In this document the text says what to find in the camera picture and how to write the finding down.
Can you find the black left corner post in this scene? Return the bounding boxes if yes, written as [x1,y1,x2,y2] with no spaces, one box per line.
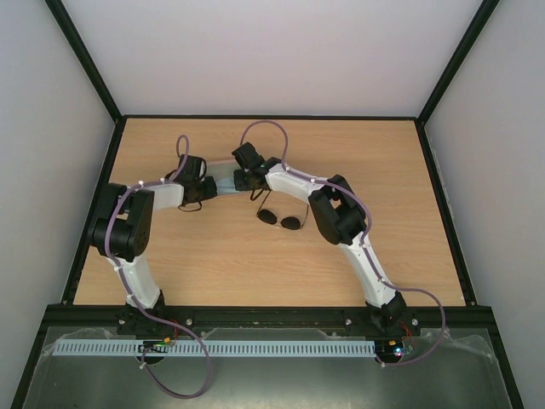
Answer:
[45,0,123,124]

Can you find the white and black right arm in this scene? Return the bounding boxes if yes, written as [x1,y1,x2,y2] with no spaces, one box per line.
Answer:
[232,142,406,334]

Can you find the pink glasses case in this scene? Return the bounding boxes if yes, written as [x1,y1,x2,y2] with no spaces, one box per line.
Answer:
[206,158,244,196]

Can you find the white slotted cable duct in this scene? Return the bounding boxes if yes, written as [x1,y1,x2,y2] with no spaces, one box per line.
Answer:
[53,339,376,358]

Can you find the black round sunglasses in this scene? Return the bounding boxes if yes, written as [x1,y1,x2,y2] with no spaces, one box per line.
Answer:
[255,192,310,231]

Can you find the black frame corner post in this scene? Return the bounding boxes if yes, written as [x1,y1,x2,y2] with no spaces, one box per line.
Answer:
[416,0,500,128]

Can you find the black front mounting rail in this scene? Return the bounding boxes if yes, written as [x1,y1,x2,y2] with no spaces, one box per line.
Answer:
[42,302,495,337]

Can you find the grey metal front plate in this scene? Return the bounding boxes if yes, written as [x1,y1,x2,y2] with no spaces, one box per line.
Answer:
[24,327,511,408]

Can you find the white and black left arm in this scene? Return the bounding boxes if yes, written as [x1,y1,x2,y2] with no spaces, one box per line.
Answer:
[88,155,217,309]

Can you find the light blue cleaning cloth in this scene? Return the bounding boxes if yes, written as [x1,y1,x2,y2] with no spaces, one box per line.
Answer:
[215,178,238,196]

